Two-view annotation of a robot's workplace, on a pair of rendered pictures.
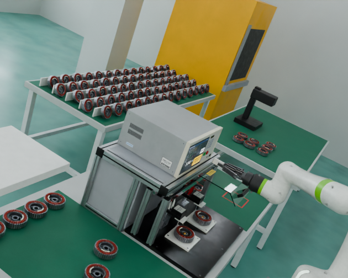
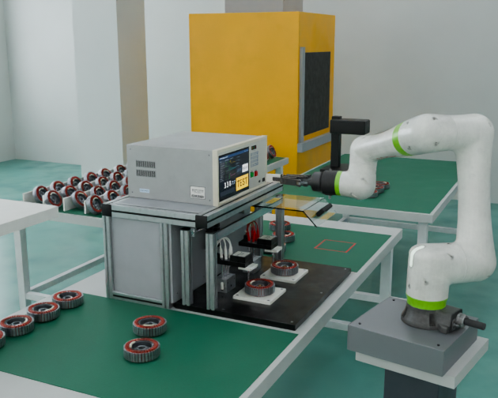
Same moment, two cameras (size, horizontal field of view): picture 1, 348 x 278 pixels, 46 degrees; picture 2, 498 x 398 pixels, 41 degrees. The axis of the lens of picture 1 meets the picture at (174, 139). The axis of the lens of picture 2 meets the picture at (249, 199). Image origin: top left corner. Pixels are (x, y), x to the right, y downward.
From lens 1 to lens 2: 0.70 m
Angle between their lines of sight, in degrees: 10
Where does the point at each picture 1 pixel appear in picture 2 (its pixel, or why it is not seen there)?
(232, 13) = (272, 40)
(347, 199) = (427, 125)
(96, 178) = (115, 250)
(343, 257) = (463, 213)
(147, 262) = (213, 327)
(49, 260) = (73, 352)
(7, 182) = not seen: outside the picture
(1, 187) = not seen: outside the picture
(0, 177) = not seen: outside the picture
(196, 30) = (232, 82)
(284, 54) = (375, 80)
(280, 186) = (360, 170)
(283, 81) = (389, 118)
